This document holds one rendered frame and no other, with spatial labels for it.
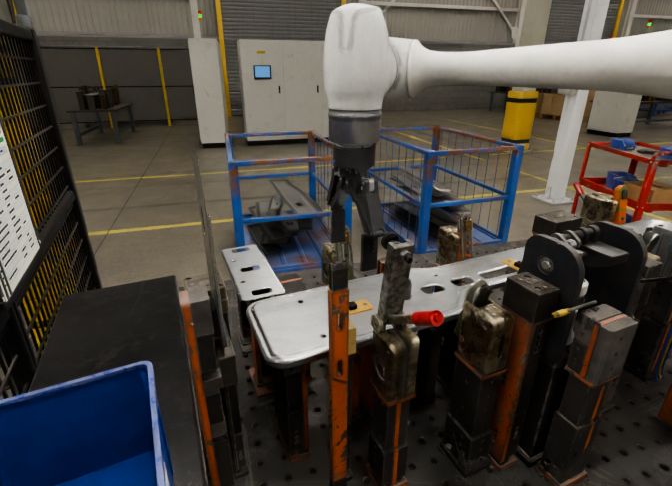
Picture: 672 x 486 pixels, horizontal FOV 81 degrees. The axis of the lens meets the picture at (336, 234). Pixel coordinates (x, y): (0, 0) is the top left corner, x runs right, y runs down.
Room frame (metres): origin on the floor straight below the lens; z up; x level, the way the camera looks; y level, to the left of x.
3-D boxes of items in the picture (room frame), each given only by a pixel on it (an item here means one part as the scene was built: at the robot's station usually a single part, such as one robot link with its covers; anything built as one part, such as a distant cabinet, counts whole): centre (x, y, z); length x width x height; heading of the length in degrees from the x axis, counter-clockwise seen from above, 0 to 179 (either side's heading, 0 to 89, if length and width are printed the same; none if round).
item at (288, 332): (0.90, -0.47, 1.00); 1.38 x 0.22 x 0.02; 114
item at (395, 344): (0.55, -0.10, 0.88); 0.07 x 0.06 x 0.35; 24
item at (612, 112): (9.85, -6.63, 1.22); 0.80 x 0.54 x 2.45; 18
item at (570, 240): (0.66, -0.45, 0.94); 0.18 x 0.13 x 0.49; 114
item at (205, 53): (9.24, 2.75, 1.22); 2.40 x 0.54 x 2.45; 14
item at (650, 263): (0.73, -0.63, 0.90); 0.05 x 0.05 x 0.40; 24
